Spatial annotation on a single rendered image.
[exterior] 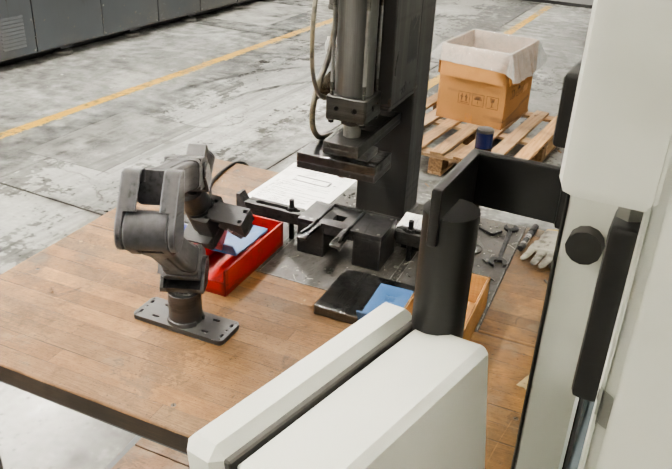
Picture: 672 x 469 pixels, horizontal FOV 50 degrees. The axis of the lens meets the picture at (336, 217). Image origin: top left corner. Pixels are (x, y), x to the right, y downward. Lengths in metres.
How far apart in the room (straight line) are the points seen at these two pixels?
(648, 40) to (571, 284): 0.25
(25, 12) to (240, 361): 5.64
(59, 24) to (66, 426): 4.88
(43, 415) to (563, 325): 2.34
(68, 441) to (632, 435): 2.35
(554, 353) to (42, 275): 1.30
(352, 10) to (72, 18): 5.77
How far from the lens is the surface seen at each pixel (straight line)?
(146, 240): 1.11
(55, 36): 6.98
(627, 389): 0.29
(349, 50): 1.45
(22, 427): 2.67
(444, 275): 0.42
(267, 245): 1.61
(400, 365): 0.42
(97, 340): 1.41
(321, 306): 1.43
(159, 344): 1.38
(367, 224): 1.60
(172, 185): 1.11
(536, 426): 0.53
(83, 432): 2.59
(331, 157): 1.53
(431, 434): 0.40
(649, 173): 0.25
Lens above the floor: 1.71
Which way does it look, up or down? 27 degrees down
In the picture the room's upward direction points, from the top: 3 degrees clockwise
